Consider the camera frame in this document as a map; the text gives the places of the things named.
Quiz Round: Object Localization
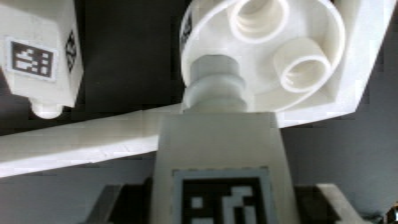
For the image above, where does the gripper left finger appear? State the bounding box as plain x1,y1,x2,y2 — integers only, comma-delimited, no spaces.
85,178,153,224

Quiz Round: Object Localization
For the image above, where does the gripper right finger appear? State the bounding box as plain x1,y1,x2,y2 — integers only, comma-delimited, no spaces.
295,183,373,224

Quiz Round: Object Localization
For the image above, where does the white stool leg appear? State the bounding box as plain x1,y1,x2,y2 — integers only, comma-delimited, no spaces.
0,0,83,119
149,55,300,224

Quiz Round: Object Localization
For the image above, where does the white round stool seat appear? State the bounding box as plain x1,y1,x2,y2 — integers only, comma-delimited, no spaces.
177,0,348,114

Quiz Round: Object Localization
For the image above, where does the white stool leg front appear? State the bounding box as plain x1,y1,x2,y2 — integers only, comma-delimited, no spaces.
0,0,83,119

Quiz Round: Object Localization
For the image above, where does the white L-shaped fence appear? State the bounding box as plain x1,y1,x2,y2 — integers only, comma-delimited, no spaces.
0,0,398,178

